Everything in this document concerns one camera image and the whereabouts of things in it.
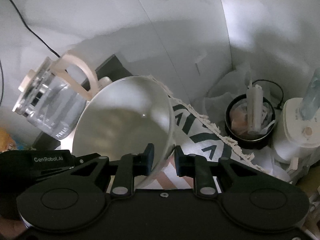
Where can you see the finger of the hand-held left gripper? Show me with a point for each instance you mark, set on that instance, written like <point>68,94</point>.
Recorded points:
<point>82,159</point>

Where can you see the black waste bin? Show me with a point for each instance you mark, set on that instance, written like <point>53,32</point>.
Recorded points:
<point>250,140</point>

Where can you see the white plastic tube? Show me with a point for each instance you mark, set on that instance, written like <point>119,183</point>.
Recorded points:
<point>255,105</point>

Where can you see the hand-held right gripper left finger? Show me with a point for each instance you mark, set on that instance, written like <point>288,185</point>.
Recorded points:
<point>149,155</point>

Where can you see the pale green translucent bottle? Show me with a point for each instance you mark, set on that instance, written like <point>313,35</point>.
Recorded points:
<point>311,97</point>

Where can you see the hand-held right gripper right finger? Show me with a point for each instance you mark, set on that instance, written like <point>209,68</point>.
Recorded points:
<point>178,160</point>

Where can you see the patterned fringed tablecloth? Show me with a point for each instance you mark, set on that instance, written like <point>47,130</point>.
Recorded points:
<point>193,130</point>

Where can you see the white ceramic bowl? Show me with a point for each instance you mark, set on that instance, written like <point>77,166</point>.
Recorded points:
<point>120,120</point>

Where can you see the white rounded appliance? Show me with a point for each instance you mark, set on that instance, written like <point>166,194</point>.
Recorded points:
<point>290,135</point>

